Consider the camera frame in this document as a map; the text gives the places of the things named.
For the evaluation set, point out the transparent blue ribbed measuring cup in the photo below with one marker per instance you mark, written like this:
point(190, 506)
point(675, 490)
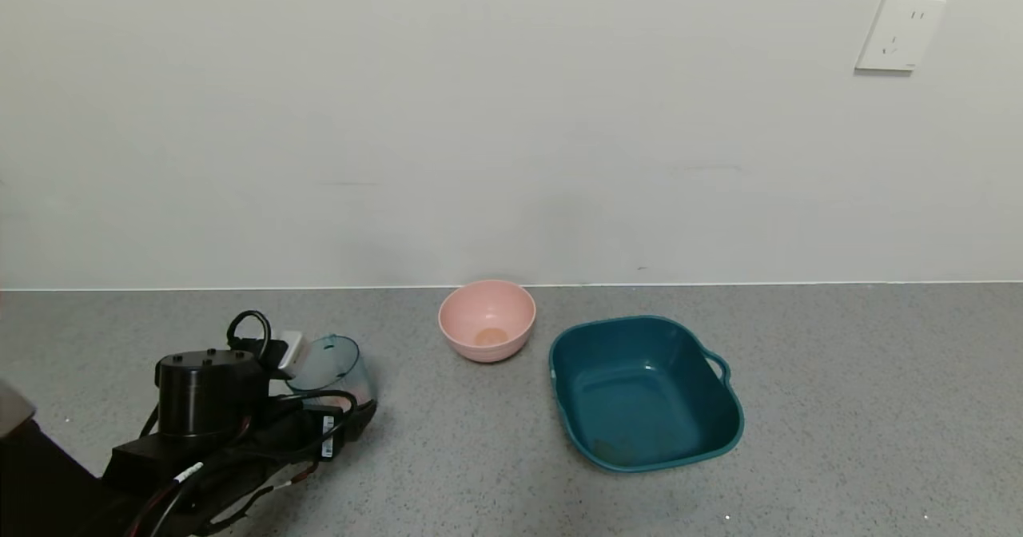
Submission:
point(332, 361)

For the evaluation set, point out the white wall socket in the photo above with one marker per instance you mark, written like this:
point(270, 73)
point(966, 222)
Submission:
point(899, 33)

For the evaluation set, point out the black and grey left robot arm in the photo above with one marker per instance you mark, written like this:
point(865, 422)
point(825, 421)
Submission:
point(208, 397)

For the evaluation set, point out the pink plastic bowl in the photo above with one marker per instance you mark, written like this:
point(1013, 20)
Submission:
point(487, 313)

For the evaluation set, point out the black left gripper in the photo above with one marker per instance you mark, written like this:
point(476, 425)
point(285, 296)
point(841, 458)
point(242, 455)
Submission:
point(328, 433)

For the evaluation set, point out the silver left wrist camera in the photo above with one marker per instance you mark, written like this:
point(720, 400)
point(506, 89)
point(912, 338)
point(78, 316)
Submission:
point(292, 348)

